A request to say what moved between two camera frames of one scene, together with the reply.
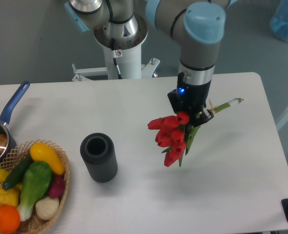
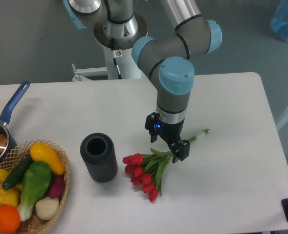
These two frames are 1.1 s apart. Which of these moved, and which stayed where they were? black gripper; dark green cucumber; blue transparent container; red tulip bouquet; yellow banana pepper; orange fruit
Moved: black gripper; red tulip bouquet
Stayed: dark green cucumber; blue transparent container; yellow banana pepper; orange fruit
